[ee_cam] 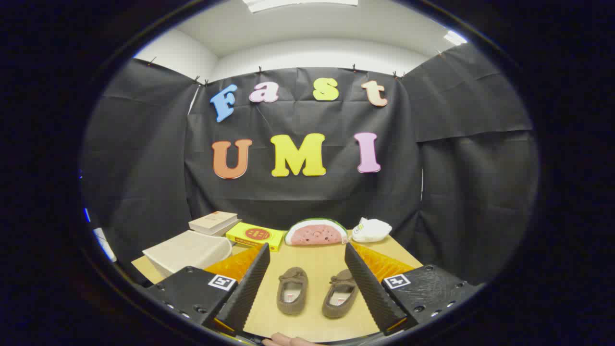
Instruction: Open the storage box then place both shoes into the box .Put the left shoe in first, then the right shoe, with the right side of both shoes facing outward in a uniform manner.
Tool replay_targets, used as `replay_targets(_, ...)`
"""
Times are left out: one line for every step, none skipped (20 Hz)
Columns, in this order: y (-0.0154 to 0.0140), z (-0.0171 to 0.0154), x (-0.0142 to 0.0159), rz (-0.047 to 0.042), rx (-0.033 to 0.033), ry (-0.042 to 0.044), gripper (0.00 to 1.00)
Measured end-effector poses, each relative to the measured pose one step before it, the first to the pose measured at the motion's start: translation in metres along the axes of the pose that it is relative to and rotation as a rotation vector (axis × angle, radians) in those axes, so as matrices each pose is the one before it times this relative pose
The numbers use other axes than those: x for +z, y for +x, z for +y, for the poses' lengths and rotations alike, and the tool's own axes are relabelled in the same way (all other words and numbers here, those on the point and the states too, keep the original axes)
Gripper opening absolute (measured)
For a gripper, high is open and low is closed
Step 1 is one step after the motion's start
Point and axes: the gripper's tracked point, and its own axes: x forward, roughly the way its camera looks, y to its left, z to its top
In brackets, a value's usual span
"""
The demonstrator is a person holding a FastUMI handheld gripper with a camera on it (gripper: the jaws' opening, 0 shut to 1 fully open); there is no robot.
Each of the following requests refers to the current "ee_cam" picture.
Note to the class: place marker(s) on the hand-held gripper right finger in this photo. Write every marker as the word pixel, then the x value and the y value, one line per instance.
pixel 370 288

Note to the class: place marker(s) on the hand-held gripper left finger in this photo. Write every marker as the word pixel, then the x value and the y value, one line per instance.
pixel 247 288

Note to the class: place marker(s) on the brown fuzzy shoe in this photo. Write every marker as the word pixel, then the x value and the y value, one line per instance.
pixel 343 278
pixel 293 276

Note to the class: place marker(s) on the cream fabric storage box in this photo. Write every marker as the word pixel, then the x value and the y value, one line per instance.
pixel 187 250

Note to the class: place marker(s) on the yellow book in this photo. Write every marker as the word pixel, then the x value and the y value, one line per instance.
pixel 254 234

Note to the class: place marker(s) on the white plush toy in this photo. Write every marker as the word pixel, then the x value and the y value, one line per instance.
pixel 372 230

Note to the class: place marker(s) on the beige book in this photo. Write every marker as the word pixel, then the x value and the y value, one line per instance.
pixel 211 220

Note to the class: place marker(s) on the watermelon slice plush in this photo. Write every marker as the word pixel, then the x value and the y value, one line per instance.
pixel 314 234

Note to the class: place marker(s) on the black backdrop cloth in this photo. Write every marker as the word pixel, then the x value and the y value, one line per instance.
pixel 298 192

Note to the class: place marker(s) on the white device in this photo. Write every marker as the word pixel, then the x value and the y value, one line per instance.
pixel 103 242

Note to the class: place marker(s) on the ceiling light panel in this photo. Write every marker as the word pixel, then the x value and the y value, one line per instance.
pixel 455 37
pixel 298 4

